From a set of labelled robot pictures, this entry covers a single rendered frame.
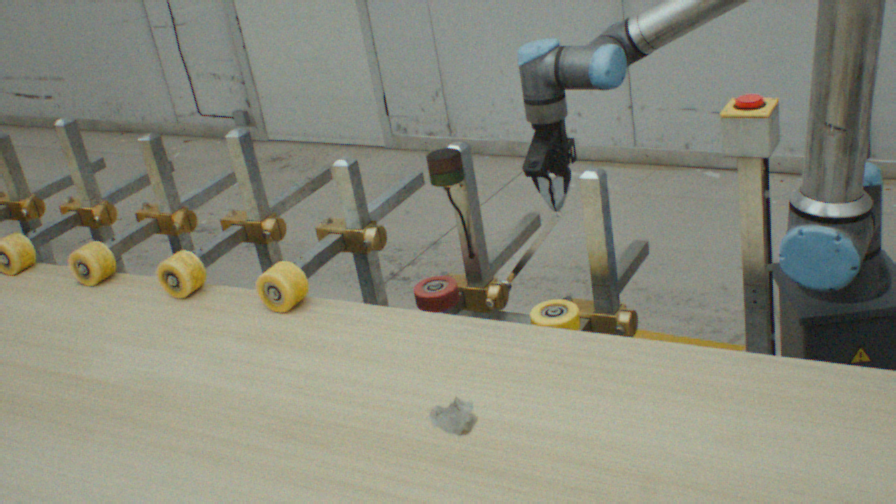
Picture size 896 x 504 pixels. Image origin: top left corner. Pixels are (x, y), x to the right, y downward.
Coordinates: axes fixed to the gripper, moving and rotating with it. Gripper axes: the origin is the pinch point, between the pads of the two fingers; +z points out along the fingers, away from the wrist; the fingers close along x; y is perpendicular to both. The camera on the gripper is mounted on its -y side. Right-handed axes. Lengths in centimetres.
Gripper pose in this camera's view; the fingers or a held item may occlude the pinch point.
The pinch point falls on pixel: (555, 207)
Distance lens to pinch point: 225.2
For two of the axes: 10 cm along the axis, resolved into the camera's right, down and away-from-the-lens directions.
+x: -8.8, -0.6, 4.8
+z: 1.6, 9.0, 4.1
